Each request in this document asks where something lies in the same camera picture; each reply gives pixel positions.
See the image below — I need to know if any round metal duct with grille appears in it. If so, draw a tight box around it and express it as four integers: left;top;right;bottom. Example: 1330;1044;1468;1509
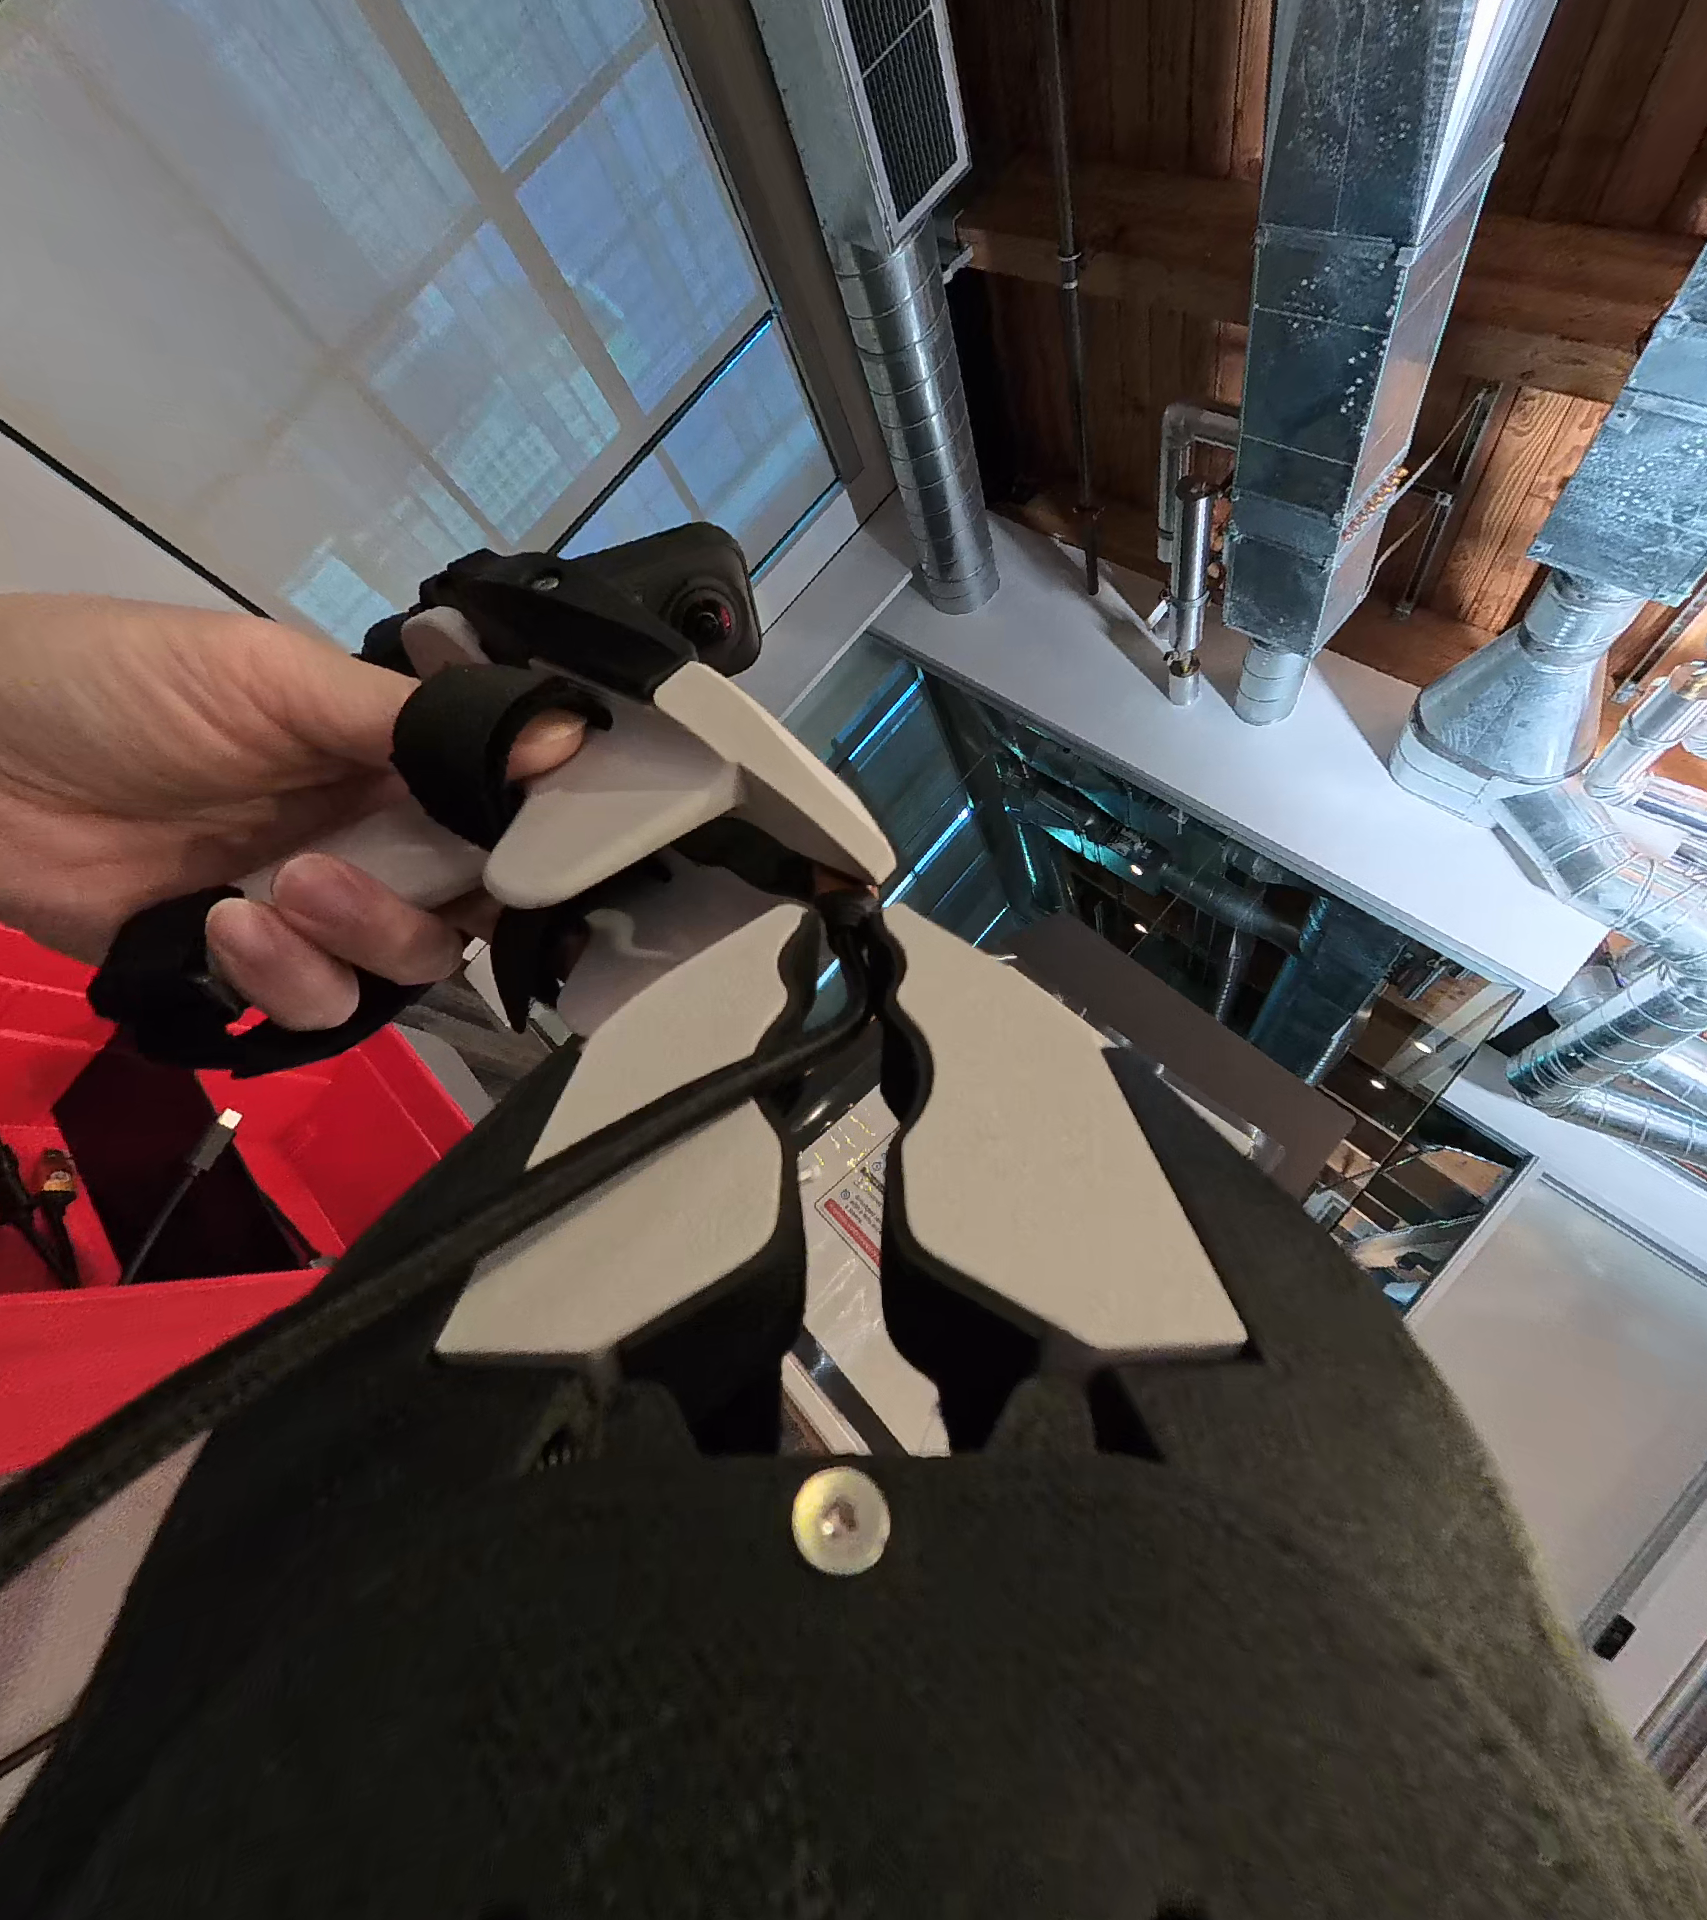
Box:
755;0;1005;615

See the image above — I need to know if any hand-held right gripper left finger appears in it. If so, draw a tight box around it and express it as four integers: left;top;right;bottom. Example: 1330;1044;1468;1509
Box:
433;904;813;1454

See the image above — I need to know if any rectangular metal air duct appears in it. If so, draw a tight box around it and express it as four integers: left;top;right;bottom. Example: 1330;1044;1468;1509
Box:
1526;67;1707;611
1218;0;1562;727

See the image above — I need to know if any white door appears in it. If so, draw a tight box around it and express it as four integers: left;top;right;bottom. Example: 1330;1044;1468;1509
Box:
1404;1171;1707;1780

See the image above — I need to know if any frosted window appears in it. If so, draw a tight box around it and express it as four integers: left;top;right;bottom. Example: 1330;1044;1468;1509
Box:
0;0;855;651

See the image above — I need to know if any round silver insulated duct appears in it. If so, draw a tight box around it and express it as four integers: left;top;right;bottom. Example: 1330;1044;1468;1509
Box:
1504;930;1707;1202
1388;571;1707;971

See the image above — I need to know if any black usb-c cable orange plug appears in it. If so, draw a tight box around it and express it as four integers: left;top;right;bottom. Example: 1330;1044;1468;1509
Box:
0;866;897;1699

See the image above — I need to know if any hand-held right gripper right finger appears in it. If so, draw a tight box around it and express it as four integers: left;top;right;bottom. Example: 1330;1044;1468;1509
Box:
875;906;1256;1454

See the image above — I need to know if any black usb cable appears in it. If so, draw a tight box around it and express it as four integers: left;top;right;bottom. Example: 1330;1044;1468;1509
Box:
0;1125;89;1292
117;1106;247;1285

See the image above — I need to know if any laminated instruction sheet black backing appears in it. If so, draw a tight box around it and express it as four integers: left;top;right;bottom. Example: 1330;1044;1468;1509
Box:
793;914;1356;1459

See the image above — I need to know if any person's left hand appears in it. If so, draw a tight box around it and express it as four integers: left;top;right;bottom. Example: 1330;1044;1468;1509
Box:
0;595;597;1039

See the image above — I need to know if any thin black ceiling pipe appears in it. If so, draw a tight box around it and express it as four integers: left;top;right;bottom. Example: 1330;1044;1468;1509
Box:
1038;0;1104;598

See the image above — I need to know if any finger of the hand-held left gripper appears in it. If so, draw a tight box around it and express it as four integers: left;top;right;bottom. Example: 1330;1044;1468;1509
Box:
649;663;899;890
469;866;837;1057

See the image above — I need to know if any short metal pipe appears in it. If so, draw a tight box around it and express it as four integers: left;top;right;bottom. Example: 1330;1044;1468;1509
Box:
1156;397;1238;708

